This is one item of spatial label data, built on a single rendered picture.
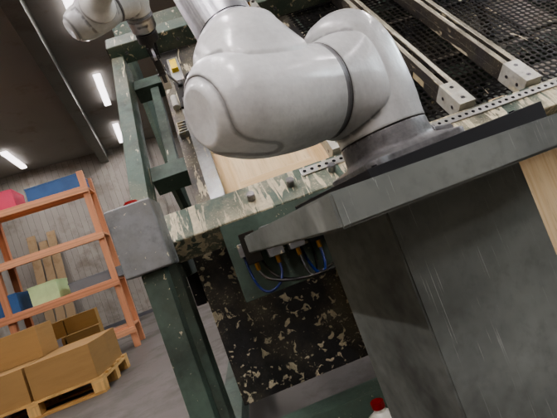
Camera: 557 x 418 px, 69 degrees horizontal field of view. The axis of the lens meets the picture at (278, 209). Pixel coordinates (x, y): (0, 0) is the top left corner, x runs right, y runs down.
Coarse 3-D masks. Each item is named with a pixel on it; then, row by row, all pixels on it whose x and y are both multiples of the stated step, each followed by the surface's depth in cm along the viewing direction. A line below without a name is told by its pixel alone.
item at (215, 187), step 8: (176, 56) 190; (168, 64) 187; (176, 72) 181; (184, 112) 162; (192, 136) 152; (200, 144) 148; (200, 152) 145; (208, 152) 145; (200, 160) 143; (208, 160) 142; (208, 168) 139; (208, 176) 137; (216, 176) 137; (208, 184) 135; (216, 184) 134; (216, 192) 132; (224, 192) 131
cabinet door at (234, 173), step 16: (320, 144) 142; (224, 160) 144; (240, 160) 143; (256, 160) 142; (272, 160) 141; (288, 160) 140; (304, 160) 138; (320, 160) 137; (224, 176) 139; (240, 176) 138; (256, 176) 137; (272, 176) 136
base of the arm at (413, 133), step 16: (400, 128) 64; (416, 128) 64; (432, 128) 68; (448, 128) 73; (352, 144) 67; (368, 144) 65; (384, 144) 64; (400, 144) 63; (416, 144) 63; (352, 160) 68; (368, 160) 63; (384, 160) 61; (352, 176) 69
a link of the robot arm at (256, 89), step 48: (192, 0) 62; (240, 0) 62; (240, 48) 54; (288, 48) 56; (192, 96) 54; (240, 96) 51; (288, 96) 54; (336, 96) 58; (240, 144) 55; (288, 144) 58
